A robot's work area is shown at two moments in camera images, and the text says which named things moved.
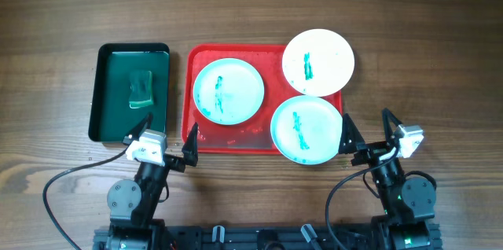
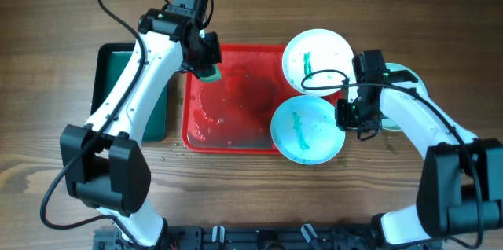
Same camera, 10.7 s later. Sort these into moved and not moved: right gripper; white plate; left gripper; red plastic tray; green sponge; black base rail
Moved: left gripper; green sponge; right gripper
Not moved: black base rail; white plate; red plastic tray
